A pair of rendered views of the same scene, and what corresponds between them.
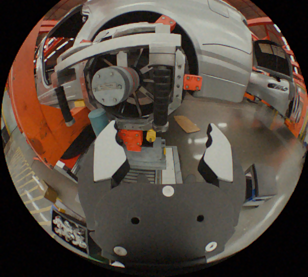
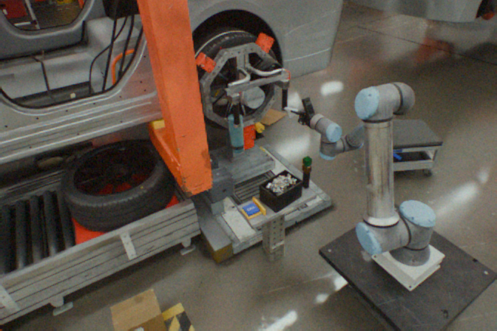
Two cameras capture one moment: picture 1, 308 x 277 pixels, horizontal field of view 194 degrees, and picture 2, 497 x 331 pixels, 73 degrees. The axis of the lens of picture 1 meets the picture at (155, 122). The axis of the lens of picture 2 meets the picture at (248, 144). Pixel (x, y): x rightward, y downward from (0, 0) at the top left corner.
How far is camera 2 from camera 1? 1.95 m
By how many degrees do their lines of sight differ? 26
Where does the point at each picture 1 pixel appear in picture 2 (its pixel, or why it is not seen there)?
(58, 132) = not seen: hidden behind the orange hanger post
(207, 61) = (289, 49)
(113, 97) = (258, 102)
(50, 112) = not seen: hidden behind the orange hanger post
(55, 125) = not seen: hidden behind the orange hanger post
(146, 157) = (252, 159)
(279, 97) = not seen: outside the picture
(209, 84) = (292, 66)
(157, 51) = (285, 84)
